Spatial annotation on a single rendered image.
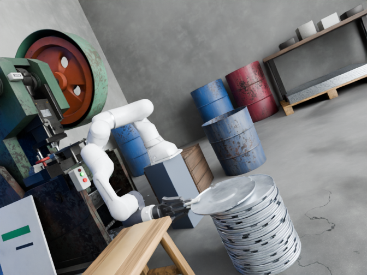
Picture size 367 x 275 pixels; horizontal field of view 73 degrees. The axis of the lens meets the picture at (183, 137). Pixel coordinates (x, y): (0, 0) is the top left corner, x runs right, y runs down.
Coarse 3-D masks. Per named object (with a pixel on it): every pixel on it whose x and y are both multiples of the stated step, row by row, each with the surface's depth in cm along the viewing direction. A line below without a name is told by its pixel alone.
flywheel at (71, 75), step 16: (32, 48) 207; (48, 48) 207; (64, 48) 201; (80, 48) 200; (48, 64) 211; (80, 64) 202; (64, 80) 208; (80, 80) 206; (64, 96) 214; (80, 96) 209; (64, 112) 218; (80, 112) 209
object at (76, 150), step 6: (72, 144) 169; (78, 144) 181; (60, 150) 174; (66, 150) 174; (72, 150) 174; (78, 150) 179; (66, 156) 176; (72, 156) 174; (78, 156) 177; (78, 162) 175
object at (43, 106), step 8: (40, 104) 177; (48, 104) 183; (40, 112) 174; (48, 112) 180; (48, 120) 176; (56, 120) 184; (40, 128) 173; (48, 128) 174; (56, 128) 176; (40, 136) 175; (48, 136) 173
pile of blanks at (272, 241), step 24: (216, 216) 94; (240, 216) 90; (264, 216) 89; (288, 216) 98; (240, 240) 91; (264, 240) 90; (288, 240) 91; (240, 264) 96; (264, 264) 91; (288, 264) 90
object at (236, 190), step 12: (228, 180) 117; (240, 180) 111; (252, 180) 105; (204, 192) 116; (216, 192) 108; (228, 192) 102; (240, 192) 99; (252, 192) 94; (192, 204) 109; (204, 204) 103; (216, 204) 98; (228, 204) 93
